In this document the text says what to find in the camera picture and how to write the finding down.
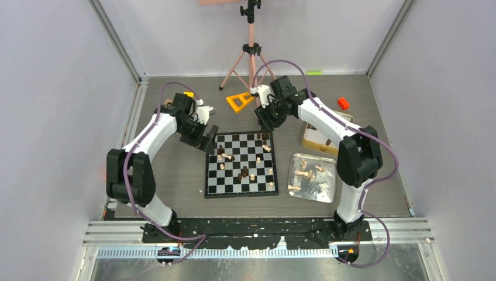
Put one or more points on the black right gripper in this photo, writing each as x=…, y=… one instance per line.
x=267, y=123

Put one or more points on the light fallen chess piece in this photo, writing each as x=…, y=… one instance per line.
x=229, y=157

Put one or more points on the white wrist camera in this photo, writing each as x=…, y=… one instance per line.
x=203, y=112
x=264, y=95

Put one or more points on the yellow tin box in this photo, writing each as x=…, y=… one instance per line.
x=315, y=140

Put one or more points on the black white chess board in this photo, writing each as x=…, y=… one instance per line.
x=253, y=173

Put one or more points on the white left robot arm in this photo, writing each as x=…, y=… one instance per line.
x=129, y=174

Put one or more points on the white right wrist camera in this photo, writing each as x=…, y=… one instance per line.
x=264, y=95

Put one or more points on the silver metal tray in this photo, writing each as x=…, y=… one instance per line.
x=321, y=186

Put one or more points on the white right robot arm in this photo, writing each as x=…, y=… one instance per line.
x=359, y=155

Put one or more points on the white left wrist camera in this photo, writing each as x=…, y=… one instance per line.
x=203, y=112

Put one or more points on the red block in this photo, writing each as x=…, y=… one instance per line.
x=343, y=103

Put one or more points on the small brown wooden cube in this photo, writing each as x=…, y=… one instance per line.
x=168, y=101

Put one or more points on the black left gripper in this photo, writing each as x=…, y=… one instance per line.
x=210, y=148

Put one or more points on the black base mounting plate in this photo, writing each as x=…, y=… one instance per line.
x=255, y=233

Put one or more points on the dark brown chess piece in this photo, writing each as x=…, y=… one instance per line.
x=221, y=150

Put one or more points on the pink camera tripod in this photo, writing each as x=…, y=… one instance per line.
x=251, y=49

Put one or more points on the green tape piece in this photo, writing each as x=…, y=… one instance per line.
x=313, y=73

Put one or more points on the yellow triangular frame block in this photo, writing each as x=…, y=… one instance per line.
x=238, y=102

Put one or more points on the light piece on tray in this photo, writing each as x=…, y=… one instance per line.
x=306, y=174

